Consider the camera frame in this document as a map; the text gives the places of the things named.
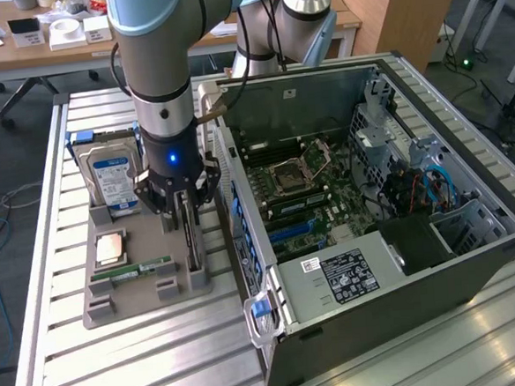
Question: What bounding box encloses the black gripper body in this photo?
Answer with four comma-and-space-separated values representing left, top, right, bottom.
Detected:
138, 119, 209, 203

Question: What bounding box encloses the silver chipset heatsink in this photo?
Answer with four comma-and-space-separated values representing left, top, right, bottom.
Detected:
329, 225, 355, 242

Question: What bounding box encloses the metal disk bay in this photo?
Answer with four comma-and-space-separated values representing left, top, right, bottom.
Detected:
426, 196, 510, 256

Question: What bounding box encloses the office chair base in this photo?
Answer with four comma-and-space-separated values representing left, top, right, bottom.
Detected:
0, 67, 104, 131

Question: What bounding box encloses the black camera cable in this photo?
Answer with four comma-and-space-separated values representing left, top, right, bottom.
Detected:
104, 0, 291, 124

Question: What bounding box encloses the blue data wire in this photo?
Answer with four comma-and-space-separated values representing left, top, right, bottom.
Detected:
418, 162, 462, 212

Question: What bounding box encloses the flat white box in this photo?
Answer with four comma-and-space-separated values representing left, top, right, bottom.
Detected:
47, 24, 89, 53

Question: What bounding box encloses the grey floor cable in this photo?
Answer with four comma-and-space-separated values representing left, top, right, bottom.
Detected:
0, 180, 43, 212

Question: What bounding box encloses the dark grey PC case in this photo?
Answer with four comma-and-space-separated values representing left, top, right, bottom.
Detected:
195, 48, 515, 386

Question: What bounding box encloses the stack of papers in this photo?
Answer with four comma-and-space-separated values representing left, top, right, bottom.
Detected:
207, 19, 239, 38

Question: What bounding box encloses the white cube box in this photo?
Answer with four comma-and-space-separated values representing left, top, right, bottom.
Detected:
82, 15, 114, 45

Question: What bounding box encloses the perforated metal drive cage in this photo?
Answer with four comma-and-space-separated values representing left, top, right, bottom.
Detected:
346, 97, 422, 188

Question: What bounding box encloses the red wire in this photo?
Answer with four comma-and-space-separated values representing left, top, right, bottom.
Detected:
404, 173, 424, 213

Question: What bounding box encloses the grey parts rack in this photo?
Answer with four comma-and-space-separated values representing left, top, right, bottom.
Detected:
70, 147, 219, 330

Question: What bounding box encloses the green RAM stick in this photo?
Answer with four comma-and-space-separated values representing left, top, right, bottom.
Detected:
266, 189, 333, 219
89, 255, 175, 283

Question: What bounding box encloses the PCIe expansion slot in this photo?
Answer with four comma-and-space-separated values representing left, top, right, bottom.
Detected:
266, 220, 316, 241
269, 228, 320, 249

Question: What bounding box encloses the white tape roll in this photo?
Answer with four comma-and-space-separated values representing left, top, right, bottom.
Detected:
49, 18, 80, 41

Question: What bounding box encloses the black and white box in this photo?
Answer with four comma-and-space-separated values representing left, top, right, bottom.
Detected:
6, 16, 48, 48

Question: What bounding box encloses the red packet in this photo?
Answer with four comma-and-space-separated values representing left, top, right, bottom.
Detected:
87, 0, 111, 17

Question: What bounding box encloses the grey handle with blue tab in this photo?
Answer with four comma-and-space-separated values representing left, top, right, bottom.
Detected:
241, 284, 283, 349

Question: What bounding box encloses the wooden cabinet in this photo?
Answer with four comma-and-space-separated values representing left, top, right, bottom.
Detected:
326, 0, 474, 79

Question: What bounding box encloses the white table frame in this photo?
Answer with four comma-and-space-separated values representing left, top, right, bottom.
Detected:
442, 0, 515, 89

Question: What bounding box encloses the beige case handle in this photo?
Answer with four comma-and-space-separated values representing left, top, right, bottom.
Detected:
197, 80, 230, 156

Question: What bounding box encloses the black wire bundle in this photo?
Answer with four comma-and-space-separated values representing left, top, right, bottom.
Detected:
359, 166, 426, 222

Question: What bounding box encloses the black RAM slots bank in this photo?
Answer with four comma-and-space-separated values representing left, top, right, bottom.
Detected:
235, 134, 304, 168
257, 182, 333, 224

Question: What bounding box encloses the hard disk with blue carrier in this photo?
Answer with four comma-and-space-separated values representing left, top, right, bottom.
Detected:
63, 120, 153, 224

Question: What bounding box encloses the graphics card with metal bracket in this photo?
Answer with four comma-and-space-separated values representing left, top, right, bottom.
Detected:
173, 187, 207, 275

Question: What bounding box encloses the green motherboard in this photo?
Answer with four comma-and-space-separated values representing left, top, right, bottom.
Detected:
230, 117, 386, 266

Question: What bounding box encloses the grey power supply unit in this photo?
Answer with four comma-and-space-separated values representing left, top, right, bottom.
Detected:
274, 228, 411, 326

